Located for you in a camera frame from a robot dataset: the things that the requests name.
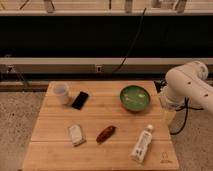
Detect green ceramic bowl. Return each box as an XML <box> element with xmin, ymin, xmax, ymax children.
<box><xmin>120</xmin><ymin>85</ymin><xmax>151</xmax><ymax>112</ymax></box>

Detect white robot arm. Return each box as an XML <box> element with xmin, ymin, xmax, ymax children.
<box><xmin>159</xmin><ymin>61</ymin><xmax>213</xmax><ymax>124</ymax></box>

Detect white plastic bottle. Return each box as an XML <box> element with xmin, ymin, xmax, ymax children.
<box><xmin>131</xmin><ymin>125</ymin><xmax>153</xmax><ymax>164</ymax></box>

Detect brown sausage-shaped object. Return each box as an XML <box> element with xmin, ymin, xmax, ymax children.
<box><xmin>96</xmin><ymin>126</ymin><xmax>116</xmax><ymax>144</ymax></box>

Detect wooden cutting board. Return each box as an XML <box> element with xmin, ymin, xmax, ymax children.
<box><xmin>22</xmin><ymin>81</ymin><xmax>179</xmax><ymax>171</ymax></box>

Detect black smartphone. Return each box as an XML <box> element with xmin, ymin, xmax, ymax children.
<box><xmin>72</xmin><ymin>91</ymin><xmax>89</xmax><ymax>110</ymax></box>

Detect white wrapped packet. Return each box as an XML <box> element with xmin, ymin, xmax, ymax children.
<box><xmin>68</xmin><ymin>124</ymin><xmax>86</xmax><ymax>146</ymax></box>

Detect white plastic cup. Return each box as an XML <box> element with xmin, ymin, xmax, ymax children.
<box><xmin>53</xmin><ymin>83</ymin><xmax>69</xmax><ymax>105</ymax></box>

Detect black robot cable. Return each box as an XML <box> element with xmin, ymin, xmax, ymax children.
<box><xmin>154</xmin><ymin>79</ymin><xmax>204</xmax><ymax>136</ymax></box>

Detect white wall outlet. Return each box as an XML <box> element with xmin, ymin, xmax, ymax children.
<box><xmin>97</xmin><ymin>66</ymin><xmax>102</xmax><ymax>72</ymax></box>

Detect black hanging cable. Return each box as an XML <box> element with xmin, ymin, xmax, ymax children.
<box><xmin>111</xmin><ymin>7</ymin><xmax>148</xmax><ymax>74</ymax></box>

